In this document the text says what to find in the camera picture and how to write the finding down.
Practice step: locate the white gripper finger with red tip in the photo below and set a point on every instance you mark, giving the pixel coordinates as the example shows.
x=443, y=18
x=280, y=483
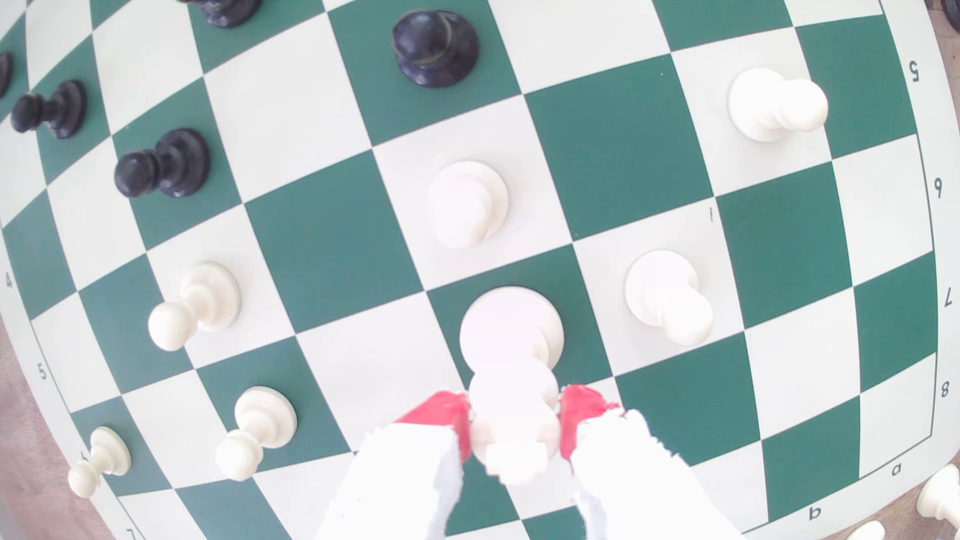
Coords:
x=630, y=472
x=405, y=480

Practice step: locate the tall white chess piece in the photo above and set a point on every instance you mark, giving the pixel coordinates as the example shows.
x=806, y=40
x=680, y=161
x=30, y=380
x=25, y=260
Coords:
x=511, y=352

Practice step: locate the green white chess board mat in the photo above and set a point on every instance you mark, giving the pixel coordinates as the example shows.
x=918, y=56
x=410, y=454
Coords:
x=330, y=240

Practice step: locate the black chess piece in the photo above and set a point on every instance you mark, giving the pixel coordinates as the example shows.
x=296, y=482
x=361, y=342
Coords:
x=225, y=9

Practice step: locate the dark chess piece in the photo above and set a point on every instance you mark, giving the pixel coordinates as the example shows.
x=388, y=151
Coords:
x=953, y=13

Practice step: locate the white pawn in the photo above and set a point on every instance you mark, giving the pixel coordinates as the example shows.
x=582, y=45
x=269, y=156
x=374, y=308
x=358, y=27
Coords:
x=256, y=429
x=467, y=202
x=664, y=296
x=196, y=302
x=99, y=459
x=776, y=105

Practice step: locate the black pawn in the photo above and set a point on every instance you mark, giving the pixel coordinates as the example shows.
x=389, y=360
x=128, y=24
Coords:
x=163, y=165
x=435, y=46
x=51, y=110

